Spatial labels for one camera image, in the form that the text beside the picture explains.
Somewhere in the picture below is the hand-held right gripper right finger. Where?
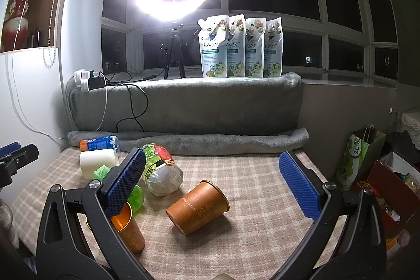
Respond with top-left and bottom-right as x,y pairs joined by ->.
278,150 -> 388,280

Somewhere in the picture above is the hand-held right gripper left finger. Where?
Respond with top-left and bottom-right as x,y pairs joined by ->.
36,147 -> 146,280

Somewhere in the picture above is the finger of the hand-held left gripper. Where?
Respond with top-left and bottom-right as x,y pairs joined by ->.
0,142 -> 39,189

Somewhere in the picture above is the brown paper cup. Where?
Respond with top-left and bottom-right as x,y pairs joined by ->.
86,201 -> 146,255
165,181 -> 230,236

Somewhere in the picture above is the green plastic cup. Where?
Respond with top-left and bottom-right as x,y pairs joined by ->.
93,165 -> 145,214

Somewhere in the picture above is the white plastic cup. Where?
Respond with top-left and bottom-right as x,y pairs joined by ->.
80,149 -> 119,180

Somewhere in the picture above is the clear bottle red green label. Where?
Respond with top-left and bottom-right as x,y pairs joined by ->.
139,143 -> 184,196

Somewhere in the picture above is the blue label plastic bottle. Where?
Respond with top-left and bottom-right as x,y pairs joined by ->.
79,135 -> 120,154

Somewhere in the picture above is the beige plaid table cloth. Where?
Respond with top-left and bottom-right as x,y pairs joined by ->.
10,146 -> 342,280

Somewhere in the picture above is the green paper bag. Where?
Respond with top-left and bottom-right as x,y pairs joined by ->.
336,124 -> 387,191

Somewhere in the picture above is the open cardboard box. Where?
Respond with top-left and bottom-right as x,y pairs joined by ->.
352,150 -> 420,265

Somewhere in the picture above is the white power strip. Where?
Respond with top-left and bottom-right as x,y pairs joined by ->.
73,69 -> 96,92

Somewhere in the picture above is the black charger plug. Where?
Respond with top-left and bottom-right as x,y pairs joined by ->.
87,76 -> 106,91

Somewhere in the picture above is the grey fleece blanket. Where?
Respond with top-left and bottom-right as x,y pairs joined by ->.
66,72 -> 310,158

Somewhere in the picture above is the red ceramic vase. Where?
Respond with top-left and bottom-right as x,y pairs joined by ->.
1,0 -> 34,51

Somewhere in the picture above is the white floral refill pouch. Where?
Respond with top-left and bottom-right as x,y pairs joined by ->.
198,15 -> 230,79
263,17 -> 284,77
244,18 -> 266,78
226,14 -> 246,78

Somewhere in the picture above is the black tripod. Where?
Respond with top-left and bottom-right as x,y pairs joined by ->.
160,19 -> 186,80

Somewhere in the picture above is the black cable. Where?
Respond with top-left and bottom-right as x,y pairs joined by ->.
104,70 -> 166,133

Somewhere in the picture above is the long white hanging cable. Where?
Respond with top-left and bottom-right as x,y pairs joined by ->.
6,0 -> 67,141

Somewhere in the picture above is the white bead chain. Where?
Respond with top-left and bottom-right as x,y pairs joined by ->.
42,0 -> 74,67

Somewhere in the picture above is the wooden wall shelf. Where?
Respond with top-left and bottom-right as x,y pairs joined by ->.
0,0 -> 68,54

